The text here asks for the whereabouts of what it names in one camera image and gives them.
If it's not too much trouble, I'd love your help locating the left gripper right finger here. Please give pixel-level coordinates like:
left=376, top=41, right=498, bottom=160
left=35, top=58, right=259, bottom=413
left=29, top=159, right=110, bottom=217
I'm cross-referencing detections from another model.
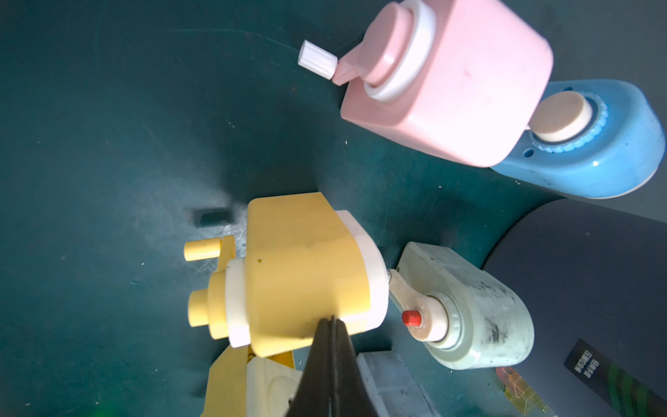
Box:
left=331, top=317, right=378, bottom=417

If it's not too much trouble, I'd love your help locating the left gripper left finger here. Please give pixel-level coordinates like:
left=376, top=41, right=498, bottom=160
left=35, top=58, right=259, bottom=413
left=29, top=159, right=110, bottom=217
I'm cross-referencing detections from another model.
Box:
left=286, top=317, right=334, bottom=417

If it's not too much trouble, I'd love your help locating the light blue pencil sharpener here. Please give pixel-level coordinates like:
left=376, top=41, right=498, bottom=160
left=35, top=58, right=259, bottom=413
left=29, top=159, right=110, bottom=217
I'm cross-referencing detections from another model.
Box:
left=357, top=351, right=440, bottom=416

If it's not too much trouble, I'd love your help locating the green pencil sharpener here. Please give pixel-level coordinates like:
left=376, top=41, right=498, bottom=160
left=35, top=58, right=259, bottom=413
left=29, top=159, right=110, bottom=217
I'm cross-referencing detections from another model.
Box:
left=389, top=242, right=535, bottom=370

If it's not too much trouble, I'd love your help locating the pink tinted sharpener tray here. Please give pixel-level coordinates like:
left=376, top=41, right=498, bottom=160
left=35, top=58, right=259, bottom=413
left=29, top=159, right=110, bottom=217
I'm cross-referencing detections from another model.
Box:
left=495, top=367, right=551, bottom=416

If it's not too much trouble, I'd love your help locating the pink pencil sharpener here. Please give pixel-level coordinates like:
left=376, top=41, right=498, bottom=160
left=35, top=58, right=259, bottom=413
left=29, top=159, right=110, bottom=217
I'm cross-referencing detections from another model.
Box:
left=298, top=1, right=553, bottom=168

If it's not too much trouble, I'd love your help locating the grey trash bin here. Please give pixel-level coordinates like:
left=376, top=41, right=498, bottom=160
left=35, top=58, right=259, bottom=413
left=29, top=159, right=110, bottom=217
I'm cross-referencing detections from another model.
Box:
left=484, top=199, right=666, bottom=416

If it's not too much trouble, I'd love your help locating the green mat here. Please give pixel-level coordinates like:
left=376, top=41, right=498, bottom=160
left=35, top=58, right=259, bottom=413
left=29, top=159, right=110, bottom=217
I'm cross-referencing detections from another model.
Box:
left=0, top=0, right=667, bottom=417

